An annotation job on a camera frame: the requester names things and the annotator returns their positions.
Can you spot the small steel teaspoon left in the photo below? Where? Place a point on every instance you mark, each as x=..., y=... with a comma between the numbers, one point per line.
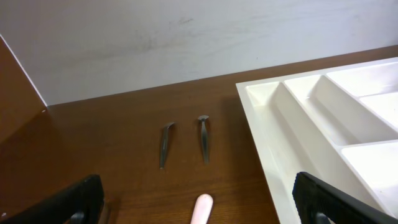
x=164, y=144

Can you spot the white plastic cutlery tray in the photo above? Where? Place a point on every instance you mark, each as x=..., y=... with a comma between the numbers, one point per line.
x=338, y=124

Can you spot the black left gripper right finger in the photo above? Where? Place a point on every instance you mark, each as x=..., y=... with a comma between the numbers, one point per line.
x=319, y=202

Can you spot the pink handled utensil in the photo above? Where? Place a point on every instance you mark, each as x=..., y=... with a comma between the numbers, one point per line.
x=202, y=209

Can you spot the small steel teaspoon right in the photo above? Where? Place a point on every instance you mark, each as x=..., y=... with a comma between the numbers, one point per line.
x=204, y=138

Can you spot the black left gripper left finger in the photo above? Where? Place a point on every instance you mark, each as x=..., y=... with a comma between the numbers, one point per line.
x=81, y=202

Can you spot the small steel teaspoon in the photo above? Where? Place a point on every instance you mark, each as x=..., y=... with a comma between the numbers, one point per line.
x=204, y=138
x=164, y=144

